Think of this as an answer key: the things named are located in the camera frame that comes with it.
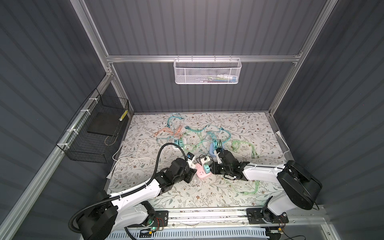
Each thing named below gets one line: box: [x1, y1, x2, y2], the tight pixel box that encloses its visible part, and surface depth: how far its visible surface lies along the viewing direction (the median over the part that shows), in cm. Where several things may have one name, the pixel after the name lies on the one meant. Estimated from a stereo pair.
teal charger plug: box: [203, 164, 211, 174], surface depth 86 cm
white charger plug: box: [200, 156, 211, 165], surface depth 86 cm
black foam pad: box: [87, 111, 124, 136], surface depth 80 cm
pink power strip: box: [195, 163, 212, 179], surface depth 88 cm
